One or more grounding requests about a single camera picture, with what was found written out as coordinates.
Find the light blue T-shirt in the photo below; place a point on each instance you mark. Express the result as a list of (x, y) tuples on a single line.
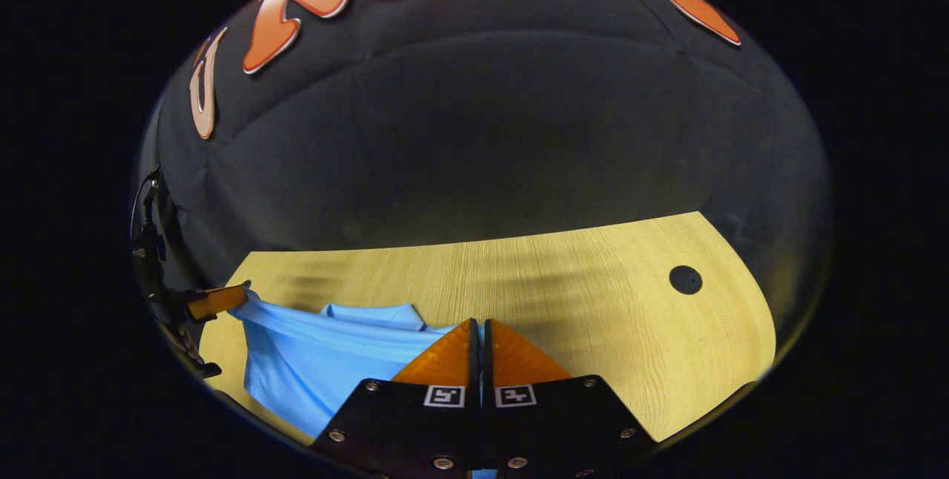
[(319, 368)]

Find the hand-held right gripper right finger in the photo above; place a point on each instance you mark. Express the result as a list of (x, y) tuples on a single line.
[(563, 427)]

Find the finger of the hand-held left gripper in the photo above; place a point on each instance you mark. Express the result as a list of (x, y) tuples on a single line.
[(215, 302)]

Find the black backdrop cloth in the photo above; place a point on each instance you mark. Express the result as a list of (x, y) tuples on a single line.
[(482, 130)]

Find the black table grommet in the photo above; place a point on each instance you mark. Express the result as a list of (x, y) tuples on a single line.
[(686, 279)]

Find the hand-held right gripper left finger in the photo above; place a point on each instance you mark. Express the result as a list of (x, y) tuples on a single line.
[(404, 427)]

